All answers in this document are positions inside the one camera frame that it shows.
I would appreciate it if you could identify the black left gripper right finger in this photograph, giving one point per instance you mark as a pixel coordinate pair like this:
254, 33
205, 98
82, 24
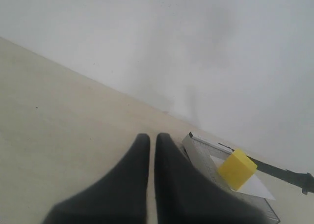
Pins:
185, 196

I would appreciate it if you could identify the black cutter blade arm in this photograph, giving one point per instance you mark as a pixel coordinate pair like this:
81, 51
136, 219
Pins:
303, 180

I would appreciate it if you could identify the grey paper cutter base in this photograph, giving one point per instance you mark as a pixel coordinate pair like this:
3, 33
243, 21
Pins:
199, 150

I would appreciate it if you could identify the yellow cube block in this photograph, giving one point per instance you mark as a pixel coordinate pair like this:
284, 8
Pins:
237, 169

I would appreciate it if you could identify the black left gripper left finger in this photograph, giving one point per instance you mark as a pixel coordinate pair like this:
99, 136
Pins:
119, 197

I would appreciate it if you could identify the white paper sheet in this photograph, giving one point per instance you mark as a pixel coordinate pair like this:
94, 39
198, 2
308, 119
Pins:
252, 187

